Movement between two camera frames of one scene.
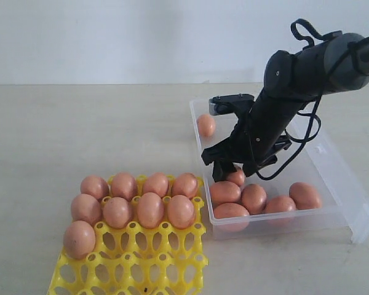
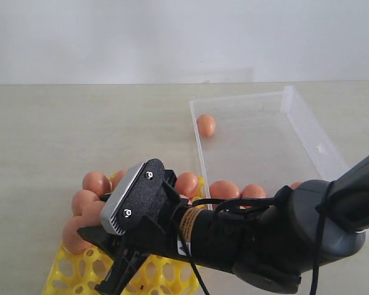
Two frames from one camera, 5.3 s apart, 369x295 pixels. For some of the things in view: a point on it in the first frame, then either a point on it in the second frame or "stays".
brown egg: x=222 y=192 stays
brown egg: x=237 y=177 → x=91 y=212
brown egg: x=184 y=184 stays
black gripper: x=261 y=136 → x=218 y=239
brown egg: x=206 y=125 stays
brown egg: x=254 y=198 stays
